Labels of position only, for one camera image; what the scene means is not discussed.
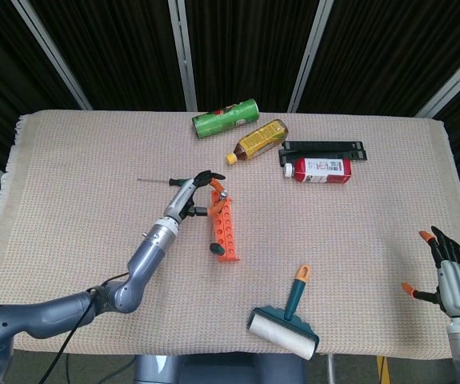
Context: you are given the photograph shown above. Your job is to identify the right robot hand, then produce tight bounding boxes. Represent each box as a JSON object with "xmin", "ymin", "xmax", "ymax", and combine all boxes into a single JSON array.
[{"xmin": 401, "ymin": 226, "xmax": 460, "ymax": 319}]

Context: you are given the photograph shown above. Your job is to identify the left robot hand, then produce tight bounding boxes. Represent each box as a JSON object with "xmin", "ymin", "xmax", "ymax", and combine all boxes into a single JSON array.
[{"xmin": 162, "ymin": 170, "xmax": 230, "ymax": 222}]

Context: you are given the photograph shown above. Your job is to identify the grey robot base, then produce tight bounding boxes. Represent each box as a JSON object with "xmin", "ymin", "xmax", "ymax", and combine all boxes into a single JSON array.
[{"xmin": 133, "ymin": 354, "xmax": 306, "ymax": 384}]

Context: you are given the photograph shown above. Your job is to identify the green black striped screwdriver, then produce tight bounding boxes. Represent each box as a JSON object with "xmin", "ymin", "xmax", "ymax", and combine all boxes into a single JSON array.
[{"xmin": 136, "ymin": 177, "xmax": 186, "ymax": 187}]

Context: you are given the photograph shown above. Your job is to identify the orange hole block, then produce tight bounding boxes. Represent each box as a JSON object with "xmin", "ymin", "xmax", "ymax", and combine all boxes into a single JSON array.
[{"xmin": 207, "ymin": 190, "xmax": 242, "ymax": 264}]

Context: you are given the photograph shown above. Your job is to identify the green chip can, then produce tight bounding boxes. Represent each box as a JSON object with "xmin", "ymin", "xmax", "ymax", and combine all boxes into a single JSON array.
[{"xmin": 191, "ymin": 98, "xmax": 261, "ymax": 139}]

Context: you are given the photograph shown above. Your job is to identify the yellow label tea bottle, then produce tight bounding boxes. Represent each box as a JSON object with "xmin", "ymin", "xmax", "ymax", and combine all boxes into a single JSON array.
[{"xmin": 225, "ymin": 118, "xmax": 290, "ymax": 166}]

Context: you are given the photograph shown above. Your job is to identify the beige woven tablecloth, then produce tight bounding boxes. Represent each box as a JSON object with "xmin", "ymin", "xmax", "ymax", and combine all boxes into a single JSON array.
[{"xmin": 0, "ymin": 110, "xmax": 460, "ymax": 358}]

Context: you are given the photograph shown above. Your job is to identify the red juice carton bottle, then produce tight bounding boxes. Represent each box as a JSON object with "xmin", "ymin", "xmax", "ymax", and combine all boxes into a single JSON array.
[{"xmin": 282, "ymin": 157, "xmax": 353, "ymax": 186}]

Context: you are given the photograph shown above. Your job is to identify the black plastic strip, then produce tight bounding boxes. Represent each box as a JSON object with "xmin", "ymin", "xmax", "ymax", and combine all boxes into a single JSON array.
[
  {"xmin": 278, "ymin": 148, "xmax": 370, "ymax": 168},
  {"xmin": 281, "ymin": 140, "xmax": 365, "ymax": 152}
]

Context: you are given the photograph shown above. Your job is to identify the teal lint roller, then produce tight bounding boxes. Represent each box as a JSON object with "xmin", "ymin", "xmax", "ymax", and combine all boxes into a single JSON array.
[{"xmin": 246, "ymin": 263, "xmax": 321, "ymax": 361}]

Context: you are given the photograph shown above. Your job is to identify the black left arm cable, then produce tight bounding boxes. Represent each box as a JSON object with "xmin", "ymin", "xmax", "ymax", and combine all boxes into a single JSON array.
[{"xmin": 37, "ymin": 273, "xmax": 130, "ymax": 384}]

